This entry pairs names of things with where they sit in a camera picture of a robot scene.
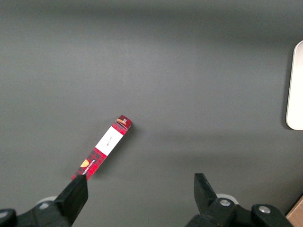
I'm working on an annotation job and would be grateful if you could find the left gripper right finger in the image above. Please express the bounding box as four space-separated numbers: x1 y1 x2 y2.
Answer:
184 173 251 227

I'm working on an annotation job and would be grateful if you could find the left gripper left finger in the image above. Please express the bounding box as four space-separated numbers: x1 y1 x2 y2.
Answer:
16 175 89 227

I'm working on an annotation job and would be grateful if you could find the wooden drawer cabinet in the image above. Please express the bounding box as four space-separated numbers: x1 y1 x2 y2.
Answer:
285 193 303 227

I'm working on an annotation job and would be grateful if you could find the red plaid cardboard box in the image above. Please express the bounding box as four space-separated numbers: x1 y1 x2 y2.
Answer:
71 114 133 182

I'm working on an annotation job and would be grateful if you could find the beige plastic tray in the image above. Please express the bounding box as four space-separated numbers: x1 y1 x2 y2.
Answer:
285 40 303 131

